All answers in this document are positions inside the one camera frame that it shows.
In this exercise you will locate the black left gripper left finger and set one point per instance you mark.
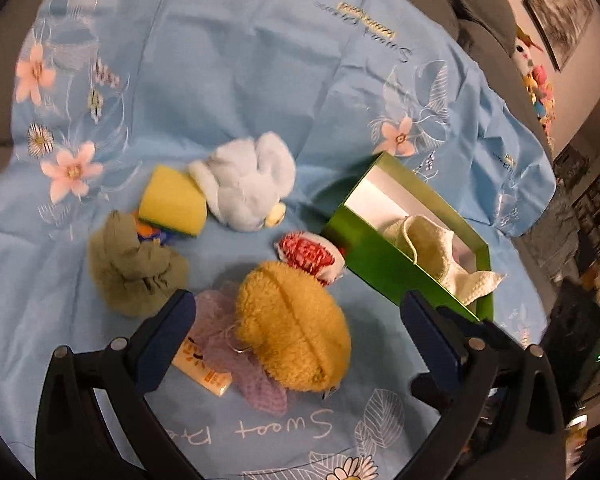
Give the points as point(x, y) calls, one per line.
point(93, 419)

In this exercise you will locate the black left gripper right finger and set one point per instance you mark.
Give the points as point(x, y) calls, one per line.
point(500, 415)

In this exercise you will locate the olive green cloth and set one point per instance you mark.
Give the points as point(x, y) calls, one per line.
point(134, 277)

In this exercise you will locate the purple mesh bath pouf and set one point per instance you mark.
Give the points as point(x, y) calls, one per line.
point(215, 334)

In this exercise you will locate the white knitted cloth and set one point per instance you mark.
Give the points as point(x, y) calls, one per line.
point(431, 247)

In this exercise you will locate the green cardboard box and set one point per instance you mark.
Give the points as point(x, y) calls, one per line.
point(387, 192)

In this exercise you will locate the yellow fluffy mitt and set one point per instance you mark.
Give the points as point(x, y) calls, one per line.
point(294, 328)

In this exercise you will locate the red white knitted pouch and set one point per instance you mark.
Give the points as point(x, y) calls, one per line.
point(312, 254)

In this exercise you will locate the light blue plush toy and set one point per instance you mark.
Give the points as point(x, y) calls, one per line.
point(245, 181)

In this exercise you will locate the orange tree printed card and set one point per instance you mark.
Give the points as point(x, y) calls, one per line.
point(190, 361)

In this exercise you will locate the orange blue small packet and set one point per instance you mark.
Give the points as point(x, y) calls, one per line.
point(146, 231)

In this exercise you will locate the yellow green sponge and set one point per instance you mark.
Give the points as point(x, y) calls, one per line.
point(172, 201)

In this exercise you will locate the colourful plush toy pile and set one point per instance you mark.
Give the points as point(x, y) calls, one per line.
point(538, 86)

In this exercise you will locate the light blue floral cloth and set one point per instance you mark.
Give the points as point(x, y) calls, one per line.
point(143, 83)

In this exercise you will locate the black framed wall picture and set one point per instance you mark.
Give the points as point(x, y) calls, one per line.
point(561, 25)

